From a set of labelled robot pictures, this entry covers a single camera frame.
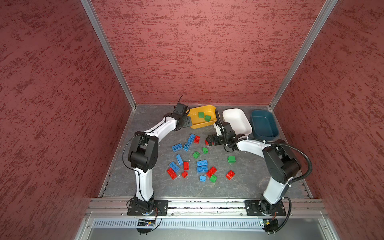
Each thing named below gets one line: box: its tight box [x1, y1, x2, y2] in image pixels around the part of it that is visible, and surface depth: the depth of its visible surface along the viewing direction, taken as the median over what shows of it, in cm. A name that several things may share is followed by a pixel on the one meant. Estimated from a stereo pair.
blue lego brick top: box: [187, 134, 196, 144], surface depth 102 cm
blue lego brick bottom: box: [168, 161, 180, 172], surface depth 89 cm
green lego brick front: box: [210, 174, 218, 184], surface depth 84 cm
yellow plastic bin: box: [186, 105, 218, 129], surface depth 116 cm
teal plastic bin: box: [251, 109, 279, 141], surface depth 108 cm
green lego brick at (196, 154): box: [192, 151, 201, 159], surface depth 94 cm
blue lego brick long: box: [171, 143, 183, 152], surface depth 97 cm
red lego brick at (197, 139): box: [194, 135, 201, 144], surface depth 101 cm
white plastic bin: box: [222, 108, 253, 136], surface depth 113 cm
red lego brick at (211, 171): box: [206, 166, 217, 178], surface depth 87 cm
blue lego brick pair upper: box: [196, 159, 208, 167], surface depth 91 cm
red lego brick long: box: [167, 167, 178, 180], surface depth 86 cm
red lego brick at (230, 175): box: [225, 170, 236, 181], surface depth 86 cm
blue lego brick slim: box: [176, 154, 184, 166], surface depth 91 cm
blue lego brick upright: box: [183, 143, 190, 152], surface depth 97 cm
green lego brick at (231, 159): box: [227, 155, 236, 164], surface depth 92 cm
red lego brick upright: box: [183, 161, 190, 171], surface depth 89 cm
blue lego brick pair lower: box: [196, 166, 208, 173], surface depth 89 cm
